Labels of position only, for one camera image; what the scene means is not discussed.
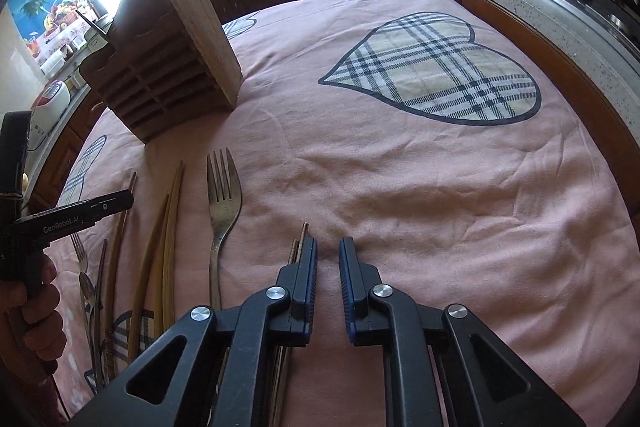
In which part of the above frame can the black utensil handle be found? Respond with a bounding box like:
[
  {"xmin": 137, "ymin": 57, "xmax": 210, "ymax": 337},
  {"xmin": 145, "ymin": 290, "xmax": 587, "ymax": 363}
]
[{"xmin": 75, "ymin": 9, "xmax": 114, "ymax": 48}]

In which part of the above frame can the small silver fork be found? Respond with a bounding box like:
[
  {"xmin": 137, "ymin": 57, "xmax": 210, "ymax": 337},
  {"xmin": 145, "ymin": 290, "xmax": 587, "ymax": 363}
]
[{"xmin": 70, "ymin": 232, "xmax": 90, "ymax": 275}]

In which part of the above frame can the brown wooden chopstick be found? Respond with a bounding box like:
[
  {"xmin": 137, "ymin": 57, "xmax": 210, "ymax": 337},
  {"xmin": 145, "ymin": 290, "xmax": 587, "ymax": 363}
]
[{"xmin": 107, "ymin": 172, "xmax": 138, "ymax": 365}]

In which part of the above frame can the large silver fork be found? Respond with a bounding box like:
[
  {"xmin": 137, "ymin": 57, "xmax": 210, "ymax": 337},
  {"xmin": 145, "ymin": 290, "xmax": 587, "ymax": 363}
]
[{"xmin": 206, "ymin": 148, "xmax": 244, "ymax": 310}]

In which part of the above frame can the person's left hand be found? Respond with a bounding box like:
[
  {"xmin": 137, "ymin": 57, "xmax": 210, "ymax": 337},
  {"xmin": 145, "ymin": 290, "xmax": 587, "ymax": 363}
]
[{"xmin": 0, "ymin": 252, "xmax": 60, "ymax": 390}]

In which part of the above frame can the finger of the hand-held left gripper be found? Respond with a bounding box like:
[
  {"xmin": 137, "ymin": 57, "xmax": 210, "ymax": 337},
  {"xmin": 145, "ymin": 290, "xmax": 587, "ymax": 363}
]
[{"xmin": 75, "ymin": 189, "xmax": 135, "ymax": 223}]

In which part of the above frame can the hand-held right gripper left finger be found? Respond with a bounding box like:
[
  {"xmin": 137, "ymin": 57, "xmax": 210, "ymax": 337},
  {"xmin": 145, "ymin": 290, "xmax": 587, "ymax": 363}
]
[{"xmin": 65, "ymin": 236, "xmax": 321, "ymax": 427}]

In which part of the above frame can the silver spoon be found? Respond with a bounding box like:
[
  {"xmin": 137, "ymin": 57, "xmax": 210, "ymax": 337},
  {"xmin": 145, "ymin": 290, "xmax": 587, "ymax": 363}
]
[{"xmin": 79, "ymin": 272, "xmax": 99, "ymax": 388}]

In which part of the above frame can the pink plaid-heart blanket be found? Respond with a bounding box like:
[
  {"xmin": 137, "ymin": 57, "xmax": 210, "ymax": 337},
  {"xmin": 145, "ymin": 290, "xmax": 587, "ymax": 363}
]
[{"xmin": 47, "ymin": 0, "xmax": 633, "ymax": 427}]

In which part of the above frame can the white box appliance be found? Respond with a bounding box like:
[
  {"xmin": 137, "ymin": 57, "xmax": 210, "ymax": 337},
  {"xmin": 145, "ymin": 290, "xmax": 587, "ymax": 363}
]
[{"xmin": 40, "ymin": 56, "xmax": 72, "ymax": 76}]

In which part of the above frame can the red and white rice cooker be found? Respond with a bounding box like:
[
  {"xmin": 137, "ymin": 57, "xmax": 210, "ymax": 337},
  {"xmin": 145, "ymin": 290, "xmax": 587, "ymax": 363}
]
[{"xmin": 31, "ymin": 79, "xmax": 71, "ymax": 124}]

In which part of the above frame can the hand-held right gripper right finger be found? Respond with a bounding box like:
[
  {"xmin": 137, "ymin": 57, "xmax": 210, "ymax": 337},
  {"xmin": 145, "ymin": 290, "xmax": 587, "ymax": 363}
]
[{"xmin": 339, "ymin": 236, "xmax": 586, "ymax": 427}]

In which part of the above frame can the wooden utensil holder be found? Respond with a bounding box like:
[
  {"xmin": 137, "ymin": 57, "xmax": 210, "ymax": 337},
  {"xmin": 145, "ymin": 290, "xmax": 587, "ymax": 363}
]
[{"xmin": 80, "ymin": 0, "xmax": 244, "ymax": 144}]

